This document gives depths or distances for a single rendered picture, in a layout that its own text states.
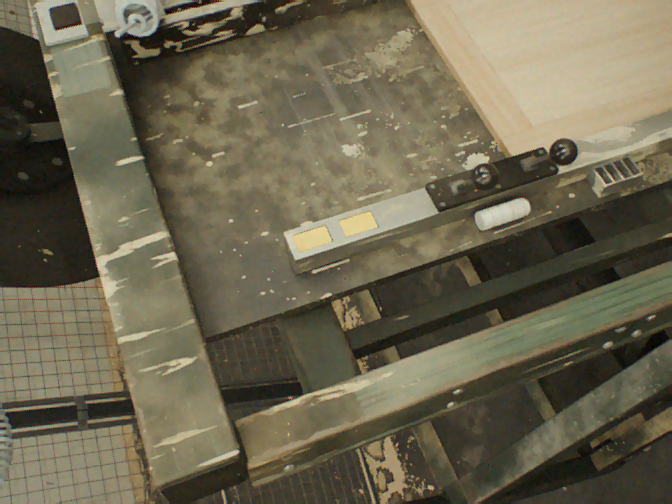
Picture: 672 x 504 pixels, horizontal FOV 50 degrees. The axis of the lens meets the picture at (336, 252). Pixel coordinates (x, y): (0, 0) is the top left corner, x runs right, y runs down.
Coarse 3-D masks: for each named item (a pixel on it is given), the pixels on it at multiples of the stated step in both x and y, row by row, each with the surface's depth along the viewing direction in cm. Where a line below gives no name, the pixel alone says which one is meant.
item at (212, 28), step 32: (64, 0) 118; (96, 0) 118; (192, 0) 124; (224, 0) 126; (256, 0) 124; (288, 0) 126; (320, 0) 129; (352, 0) 132; (384, 0) 134; (64, 32) 114; (160, 32) 122; (192, 32) 124; (224, 32) 127; (256, 32) 129; (128, 64) 125
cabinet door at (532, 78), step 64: (448, 0) 132; (512, 0) 133; (576, 0) 133; (640, 0) 134; (448, 64) 125; (512, 64) 125; (576, 64) 125; (640, 64) 125; (512, 128) 117; (576, 128) 117
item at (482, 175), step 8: (480, 168) 95; (488, 168) 95; (496, 168) 96; (472, 176) 96; (480, 176) 95; (488, 176) 94; (496, 176) 95; (448, 184) 106; (456, 184) 106; (464, 184) 102; (472, 184) 96; (480, 184) 95; (488, 184) 95; (496, 184) 96; (456, 192) 105; (464, 192) 106
